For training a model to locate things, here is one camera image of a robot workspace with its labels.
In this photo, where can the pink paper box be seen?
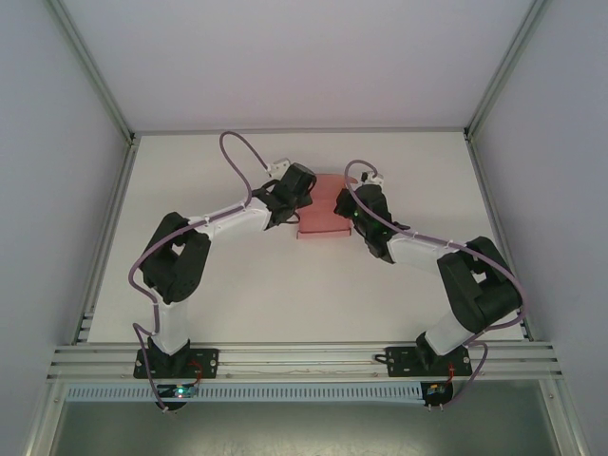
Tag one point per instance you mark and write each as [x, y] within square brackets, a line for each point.
[323, 223]

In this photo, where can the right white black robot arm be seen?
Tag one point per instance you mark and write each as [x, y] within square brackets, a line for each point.
[480, 294]

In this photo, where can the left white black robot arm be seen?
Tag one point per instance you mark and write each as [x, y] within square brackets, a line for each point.
[176, 266]

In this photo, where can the grey metal sheet panel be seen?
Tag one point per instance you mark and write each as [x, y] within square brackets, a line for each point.
[304, 432]

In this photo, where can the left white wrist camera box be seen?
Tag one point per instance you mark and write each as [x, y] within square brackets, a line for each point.
[278, 166]

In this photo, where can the right aluminium side rail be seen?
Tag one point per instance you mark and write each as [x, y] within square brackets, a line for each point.
[484, 190]

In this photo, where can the aluminium side rail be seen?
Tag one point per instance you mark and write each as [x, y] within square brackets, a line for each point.
[122, 180]
[484, 190]

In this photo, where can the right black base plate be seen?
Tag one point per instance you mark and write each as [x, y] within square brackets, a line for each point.
[404, 363]

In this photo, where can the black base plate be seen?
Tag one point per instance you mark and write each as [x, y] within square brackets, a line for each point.
[206, 363]
[404, 363]

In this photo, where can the left aluminium side rail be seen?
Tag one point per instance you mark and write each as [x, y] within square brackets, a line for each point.
[122, 180]

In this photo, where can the aluminium mounting rail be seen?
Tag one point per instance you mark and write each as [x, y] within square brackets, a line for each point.
[304, 366]

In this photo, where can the right aluminium frame post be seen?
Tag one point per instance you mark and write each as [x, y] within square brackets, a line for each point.
[502, 71]

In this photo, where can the aluminium frame post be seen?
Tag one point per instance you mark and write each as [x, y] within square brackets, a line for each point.
[502, 71]
[97, 71]

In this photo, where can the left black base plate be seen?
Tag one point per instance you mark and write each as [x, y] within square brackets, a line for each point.
[206, 363]

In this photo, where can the left aluminium frame post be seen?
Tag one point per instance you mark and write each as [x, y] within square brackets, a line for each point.
[97, 71]

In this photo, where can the right aluminium frame leg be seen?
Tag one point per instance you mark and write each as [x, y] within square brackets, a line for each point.
[565, 427]

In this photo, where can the aluminium frame leg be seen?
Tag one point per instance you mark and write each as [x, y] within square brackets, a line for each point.
[565, 427]
[45, 427]

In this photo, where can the left aluminium frame leg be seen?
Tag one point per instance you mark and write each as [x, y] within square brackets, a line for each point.
[45, 427]

